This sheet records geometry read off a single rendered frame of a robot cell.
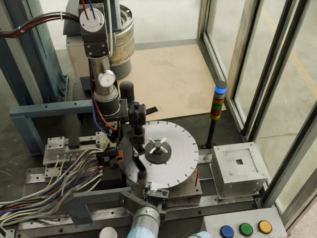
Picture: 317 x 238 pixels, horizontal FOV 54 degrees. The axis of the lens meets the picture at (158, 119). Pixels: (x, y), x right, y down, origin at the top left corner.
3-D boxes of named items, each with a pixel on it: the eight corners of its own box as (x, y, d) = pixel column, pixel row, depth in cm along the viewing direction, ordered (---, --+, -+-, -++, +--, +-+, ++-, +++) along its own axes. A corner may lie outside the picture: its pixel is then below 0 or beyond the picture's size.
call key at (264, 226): (267, 222, 114) (269, 220, 112) (271, 233, 111) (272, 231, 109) (256, 223, 113) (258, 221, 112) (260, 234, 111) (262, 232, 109)
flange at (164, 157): (153, 167, 121) (153, 164, 119) (139, 148, 127) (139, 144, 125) (176, 155, 125) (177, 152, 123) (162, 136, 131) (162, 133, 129)
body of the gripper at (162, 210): (167, 208, 103) (163, 231, 91) (141, 205, 104) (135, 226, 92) (169, 188, 101) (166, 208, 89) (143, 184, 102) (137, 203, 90)
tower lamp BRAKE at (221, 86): (224, 85, 125) (225, 80, 123) (227, 93, 123) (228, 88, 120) (213, 86, 125) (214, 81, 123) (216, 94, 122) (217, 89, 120)
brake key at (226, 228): (230, 227, 112) (231, 225, 111) (233, 238, 110) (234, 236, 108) (219, 228, 112) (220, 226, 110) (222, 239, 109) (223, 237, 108)
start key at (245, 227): (248, 225, 113) (250, 222, 111) (252, 235, 110) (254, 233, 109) (238, 226, 113) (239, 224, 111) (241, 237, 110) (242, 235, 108)
